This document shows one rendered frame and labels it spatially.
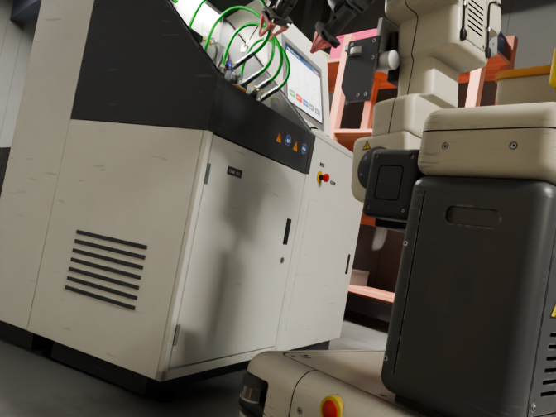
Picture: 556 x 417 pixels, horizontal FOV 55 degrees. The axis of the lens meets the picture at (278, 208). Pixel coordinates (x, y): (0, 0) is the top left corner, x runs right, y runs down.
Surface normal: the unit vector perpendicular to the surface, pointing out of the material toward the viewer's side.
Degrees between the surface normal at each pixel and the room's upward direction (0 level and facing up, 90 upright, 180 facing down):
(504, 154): 90
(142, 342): 90
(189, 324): 90
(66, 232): 90
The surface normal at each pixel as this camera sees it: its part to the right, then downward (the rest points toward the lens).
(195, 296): 0.87, 0.14
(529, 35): -0.74, -0.17
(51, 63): -0.46, -0.13
